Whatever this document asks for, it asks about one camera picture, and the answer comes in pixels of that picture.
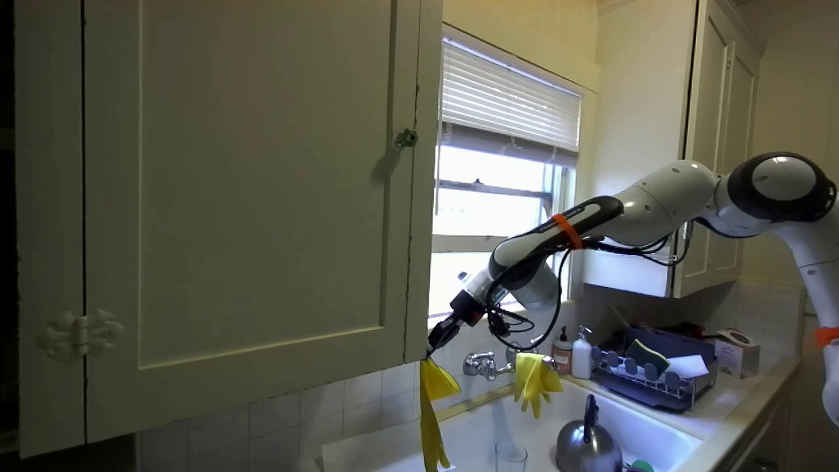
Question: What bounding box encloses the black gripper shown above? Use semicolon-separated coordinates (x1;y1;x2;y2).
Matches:
428;292;485;348

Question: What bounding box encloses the yellow rubber glove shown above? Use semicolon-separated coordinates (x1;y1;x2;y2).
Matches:
420;357;458;472

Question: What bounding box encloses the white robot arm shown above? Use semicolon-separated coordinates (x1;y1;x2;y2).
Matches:
428;149;839;423

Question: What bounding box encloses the yellow glove on faucet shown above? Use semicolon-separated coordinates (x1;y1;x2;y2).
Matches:
514;351;560;416

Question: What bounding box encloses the dark soap dispenser bottle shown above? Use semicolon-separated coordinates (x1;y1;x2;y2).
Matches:
552;324;571;375

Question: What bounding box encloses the white soap bottle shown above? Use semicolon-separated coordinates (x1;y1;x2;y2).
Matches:
571;328;593;381

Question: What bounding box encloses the white sink basin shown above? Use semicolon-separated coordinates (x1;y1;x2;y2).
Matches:
318;375;704;472

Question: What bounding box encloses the steel kettle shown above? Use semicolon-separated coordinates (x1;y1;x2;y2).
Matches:
552;395;624;472

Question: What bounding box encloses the blue dish rack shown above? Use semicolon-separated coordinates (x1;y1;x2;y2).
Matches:
593;328;716;413

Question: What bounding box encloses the white window blind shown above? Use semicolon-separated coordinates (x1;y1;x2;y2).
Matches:
439;37;581;153

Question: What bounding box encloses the white upper cabinet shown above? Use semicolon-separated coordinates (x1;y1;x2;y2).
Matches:
8;0;443;457

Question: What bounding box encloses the white box on counter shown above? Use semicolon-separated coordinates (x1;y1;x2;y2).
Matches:
716;330;761;377

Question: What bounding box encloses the chrome wall faucet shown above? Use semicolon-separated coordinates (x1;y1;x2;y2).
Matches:
462;351;514;381

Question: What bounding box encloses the white right wall cabinet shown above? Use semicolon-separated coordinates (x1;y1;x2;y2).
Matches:
584;0;761;299

